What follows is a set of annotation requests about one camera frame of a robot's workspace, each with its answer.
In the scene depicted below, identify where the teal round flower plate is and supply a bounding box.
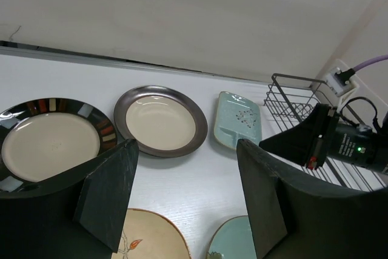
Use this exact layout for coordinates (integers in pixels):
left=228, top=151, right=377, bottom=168
left=206, top=215, right=256, bottom=259

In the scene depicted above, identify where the teal rectangular divided plate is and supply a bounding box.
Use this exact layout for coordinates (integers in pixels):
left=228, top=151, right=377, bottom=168
left=213, top=91, right=263, bottom=150

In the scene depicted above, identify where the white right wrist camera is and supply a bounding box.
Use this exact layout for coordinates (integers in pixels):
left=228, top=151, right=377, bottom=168
left=324, top=59, right=360, bottom=108

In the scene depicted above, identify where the black striped rim plate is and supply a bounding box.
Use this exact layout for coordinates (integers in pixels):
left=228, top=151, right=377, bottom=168
left=1, top=97, right=118, bottom=195

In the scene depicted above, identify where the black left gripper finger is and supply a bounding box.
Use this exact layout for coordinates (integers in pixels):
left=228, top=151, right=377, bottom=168
left=1, top=140, right=139, bottom=253

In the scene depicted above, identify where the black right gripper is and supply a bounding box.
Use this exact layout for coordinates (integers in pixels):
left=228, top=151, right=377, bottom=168
left=236, top=104, right=387, bottom=258

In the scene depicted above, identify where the beige bird pattern plate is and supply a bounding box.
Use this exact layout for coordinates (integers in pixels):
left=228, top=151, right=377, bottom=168
left=112, top=208, right=191, bottom=259

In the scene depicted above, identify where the black wire dish rack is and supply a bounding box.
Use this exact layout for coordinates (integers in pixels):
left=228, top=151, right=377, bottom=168
left=264, top=73, right=387, bottom=191

